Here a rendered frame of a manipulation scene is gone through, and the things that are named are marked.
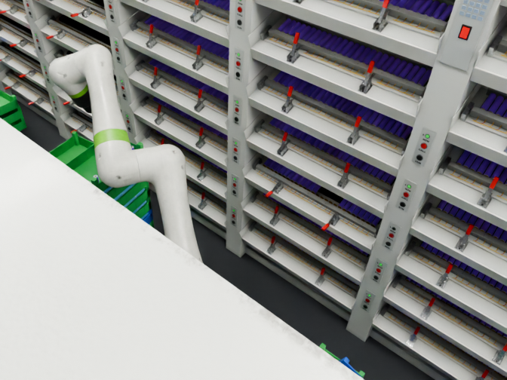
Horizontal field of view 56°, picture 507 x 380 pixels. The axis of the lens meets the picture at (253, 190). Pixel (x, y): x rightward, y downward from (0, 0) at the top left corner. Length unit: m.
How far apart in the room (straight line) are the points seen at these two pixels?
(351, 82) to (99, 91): 0.83
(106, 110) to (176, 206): 0.40
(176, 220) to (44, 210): 1.43
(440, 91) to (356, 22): 0.30
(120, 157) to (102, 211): 1.43
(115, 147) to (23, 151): 1.41
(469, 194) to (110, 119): 1.14
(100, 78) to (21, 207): 1.59
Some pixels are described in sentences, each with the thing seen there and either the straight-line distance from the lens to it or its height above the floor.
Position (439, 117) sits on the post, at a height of 1.13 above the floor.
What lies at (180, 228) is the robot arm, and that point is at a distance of 1.59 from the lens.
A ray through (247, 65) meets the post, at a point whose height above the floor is 1.04.
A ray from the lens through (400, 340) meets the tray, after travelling 2.06.
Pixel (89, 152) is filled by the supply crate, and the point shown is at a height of 0.51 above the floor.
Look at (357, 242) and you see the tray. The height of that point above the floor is 0.53.
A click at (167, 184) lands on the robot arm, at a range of 1.58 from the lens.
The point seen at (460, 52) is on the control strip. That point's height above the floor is 1.32.
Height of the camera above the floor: 1.83
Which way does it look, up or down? 42 degrees down
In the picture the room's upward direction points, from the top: 4 degrees clockwise
